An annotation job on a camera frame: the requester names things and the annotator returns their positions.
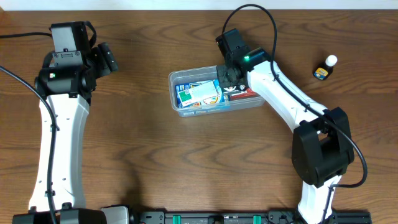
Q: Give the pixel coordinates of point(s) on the red Panadol ActiFast box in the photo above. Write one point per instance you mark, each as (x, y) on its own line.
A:
(243, 94)

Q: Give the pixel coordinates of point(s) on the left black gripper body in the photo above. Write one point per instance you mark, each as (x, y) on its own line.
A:
(107, 56)

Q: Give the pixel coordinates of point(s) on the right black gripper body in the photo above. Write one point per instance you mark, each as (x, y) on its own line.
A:
(230, 78)

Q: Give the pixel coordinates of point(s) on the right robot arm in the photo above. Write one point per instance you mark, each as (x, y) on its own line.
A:
(322, 147)

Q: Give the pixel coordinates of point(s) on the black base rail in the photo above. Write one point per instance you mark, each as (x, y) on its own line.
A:
(274, 217)

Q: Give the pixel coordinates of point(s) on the blue medicine box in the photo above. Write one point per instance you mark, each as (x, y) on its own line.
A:
(218, 99)

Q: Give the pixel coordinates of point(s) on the dark bottle white cap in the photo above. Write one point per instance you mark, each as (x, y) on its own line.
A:
(325, 69)

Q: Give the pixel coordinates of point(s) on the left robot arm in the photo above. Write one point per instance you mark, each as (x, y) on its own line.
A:
(64, 85)

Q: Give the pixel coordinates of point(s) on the clear plastic container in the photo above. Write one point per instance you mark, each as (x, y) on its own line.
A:
(203, 74)

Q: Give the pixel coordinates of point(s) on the dark green square packet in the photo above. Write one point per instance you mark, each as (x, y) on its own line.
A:
(234, 89)

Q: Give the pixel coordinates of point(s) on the white green medicine box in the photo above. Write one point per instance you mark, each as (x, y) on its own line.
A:
(192, 93)

